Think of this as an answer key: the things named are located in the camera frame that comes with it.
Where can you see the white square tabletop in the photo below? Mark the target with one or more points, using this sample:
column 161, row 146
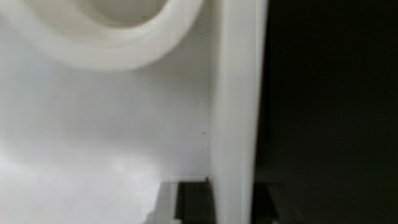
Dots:
column 131, row 81

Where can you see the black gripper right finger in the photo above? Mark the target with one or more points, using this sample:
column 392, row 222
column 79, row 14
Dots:
column 273, row 206

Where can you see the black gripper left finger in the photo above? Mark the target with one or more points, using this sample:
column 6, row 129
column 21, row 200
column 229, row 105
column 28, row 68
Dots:
column 195, row 203

